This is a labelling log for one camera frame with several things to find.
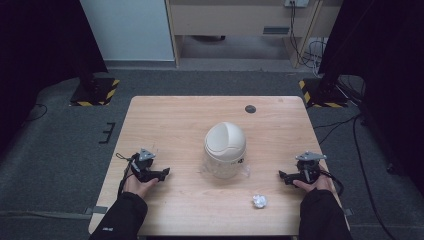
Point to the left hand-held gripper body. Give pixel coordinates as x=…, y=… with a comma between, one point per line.
x=144, y=166

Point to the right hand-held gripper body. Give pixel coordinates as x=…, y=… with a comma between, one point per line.
x=308, y=168

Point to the person's right hand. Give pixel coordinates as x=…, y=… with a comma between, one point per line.
x=319, y=185

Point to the person's left hand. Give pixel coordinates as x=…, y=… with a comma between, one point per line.
x=137, y=187

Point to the crumpled white paper ball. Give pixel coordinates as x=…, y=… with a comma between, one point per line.
x=259, y=201

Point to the white dome-lid trash can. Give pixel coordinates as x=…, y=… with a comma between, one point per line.
x=225, y=146

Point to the black stand base yellow stripes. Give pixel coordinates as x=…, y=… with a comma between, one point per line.
x=95, y=95
x=321, y=96

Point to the dark round table grommet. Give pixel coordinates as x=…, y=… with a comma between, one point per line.
x=250, y=109

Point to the black curtain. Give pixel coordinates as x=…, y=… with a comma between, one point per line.
x=380, y=66
x=40, y=46

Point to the white cabinet panel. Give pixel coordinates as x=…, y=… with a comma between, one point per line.
x=128, y=30

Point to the beige wooden desk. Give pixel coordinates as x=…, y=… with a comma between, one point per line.
x=233, y=18

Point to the grey power strip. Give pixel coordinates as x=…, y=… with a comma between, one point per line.
x=296, y=3

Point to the grey table foot bracket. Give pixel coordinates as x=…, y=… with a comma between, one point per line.
x=348, y=212
x=97, y=210

